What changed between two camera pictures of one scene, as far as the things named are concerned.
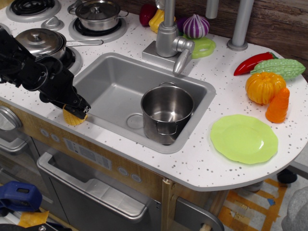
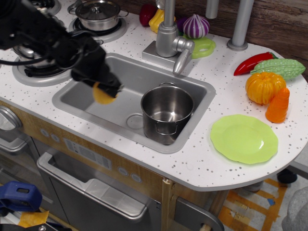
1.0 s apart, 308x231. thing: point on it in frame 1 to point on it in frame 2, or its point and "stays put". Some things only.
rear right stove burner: x=77 y=33 stays put
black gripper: x=47 y=75 to x=84 y=55
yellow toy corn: x=72 y=119 to x=101 y=97
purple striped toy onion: x=196 y=27 stays put
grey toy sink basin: x=113 y=88 stays put
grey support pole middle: x=211 y=8 stays put
